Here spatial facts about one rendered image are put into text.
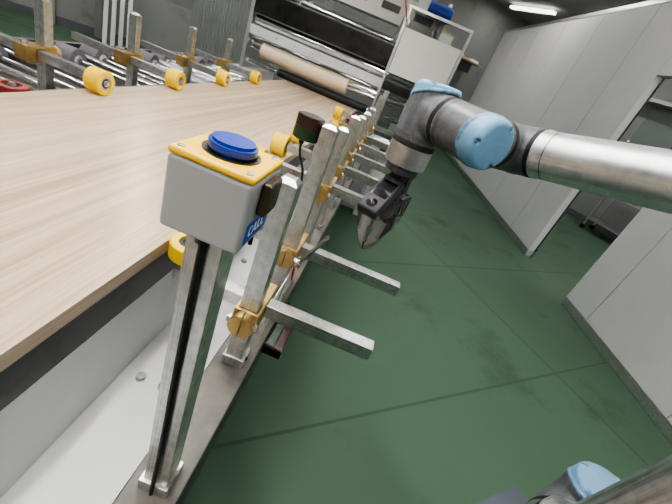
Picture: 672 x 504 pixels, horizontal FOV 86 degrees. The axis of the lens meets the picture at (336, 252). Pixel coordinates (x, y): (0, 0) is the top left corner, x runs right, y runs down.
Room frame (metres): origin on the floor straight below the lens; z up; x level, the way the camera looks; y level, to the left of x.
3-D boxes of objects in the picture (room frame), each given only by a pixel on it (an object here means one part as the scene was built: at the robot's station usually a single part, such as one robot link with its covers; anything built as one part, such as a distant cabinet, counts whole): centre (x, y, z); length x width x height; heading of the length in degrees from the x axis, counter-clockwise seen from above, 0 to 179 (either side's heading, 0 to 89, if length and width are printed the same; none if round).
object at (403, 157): (0.78, -0.06, 1.18); 0.10 x 0.09 x 0.05; 67
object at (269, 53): (3.39, 0.67, 1.05); 1.43 x 0.12 x 0.12; 90
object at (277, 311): (0.58, 0.07, 0.83); 0.44 x 0.03 x 0.04; 90
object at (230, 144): (0.28, 0.11, 1.22); 0.04 x 0.04 x 0.02
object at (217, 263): (0.28, 0.11, 0.93); 0.05 x 0.05 x 0.45; 0
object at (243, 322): (0.56, 0.11, 0.83); 0.14 x 0.06 x 0.05; 0
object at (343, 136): (1.04, 0.11, 0.90); 0.04 x 0.04 x 0.48; 0
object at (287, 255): (0.81, 0.11, 0.85); 0.14 x 0.06 x 0.05; 0
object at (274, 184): (0.28, 0.07, 1.20); 0.03 x 0.01 x 0.03; 0
